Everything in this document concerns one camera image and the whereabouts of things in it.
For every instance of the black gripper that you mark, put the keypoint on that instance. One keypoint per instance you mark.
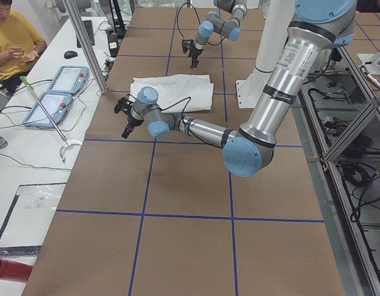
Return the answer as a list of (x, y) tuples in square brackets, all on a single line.
[(195, 53), (132, 120)]

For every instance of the white long-sleeve printed shirt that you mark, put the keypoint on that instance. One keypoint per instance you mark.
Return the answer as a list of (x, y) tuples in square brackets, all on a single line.
[(191, 93)]

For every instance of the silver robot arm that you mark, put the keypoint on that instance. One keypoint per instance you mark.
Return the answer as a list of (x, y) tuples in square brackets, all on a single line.
[(295, 33), (214, 24)]

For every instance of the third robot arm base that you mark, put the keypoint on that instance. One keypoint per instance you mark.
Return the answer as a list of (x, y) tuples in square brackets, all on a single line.
[(370, 63)]

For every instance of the lower blue teach pendant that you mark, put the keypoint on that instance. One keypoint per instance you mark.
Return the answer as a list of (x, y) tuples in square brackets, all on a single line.
[(57, 104)]

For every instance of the blue teach pendant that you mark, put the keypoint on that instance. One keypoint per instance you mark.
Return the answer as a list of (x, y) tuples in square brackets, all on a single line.
[(57, 104), (69, 79)]

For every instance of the upper blue teach pendant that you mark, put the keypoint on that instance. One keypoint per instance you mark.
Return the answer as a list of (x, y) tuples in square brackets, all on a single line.
[(69, 79)]

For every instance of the black computer mouse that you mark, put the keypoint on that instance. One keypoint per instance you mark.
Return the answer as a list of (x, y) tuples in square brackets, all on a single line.
[(70, 54)]

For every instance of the black keyboard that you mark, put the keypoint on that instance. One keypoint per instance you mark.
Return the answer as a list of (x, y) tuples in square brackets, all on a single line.
[(89, 31)]

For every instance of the person in yellow shirt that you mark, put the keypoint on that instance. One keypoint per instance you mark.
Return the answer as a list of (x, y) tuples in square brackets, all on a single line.
[(20, 47)]

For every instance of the plastic sheet with black border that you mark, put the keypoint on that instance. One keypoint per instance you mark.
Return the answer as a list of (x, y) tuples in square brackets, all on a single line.
[(28, 219)]

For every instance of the red cylinder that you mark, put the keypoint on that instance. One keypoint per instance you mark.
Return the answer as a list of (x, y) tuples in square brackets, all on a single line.
[(14, 271)]

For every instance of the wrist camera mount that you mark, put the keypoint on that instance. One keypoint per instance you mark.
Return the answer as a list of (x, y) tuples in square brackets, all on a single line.
[(186, 45), (123, 105)]

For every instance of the grabber stick with green handle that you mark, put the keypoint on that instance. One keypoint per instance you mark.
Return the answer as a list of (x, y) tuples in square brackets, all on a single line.
[(67, 142)]

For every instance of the aluminium frame post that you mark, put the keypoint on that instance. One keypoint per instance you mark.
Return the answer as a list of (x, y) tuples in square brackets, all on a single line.
[(77, 23)]

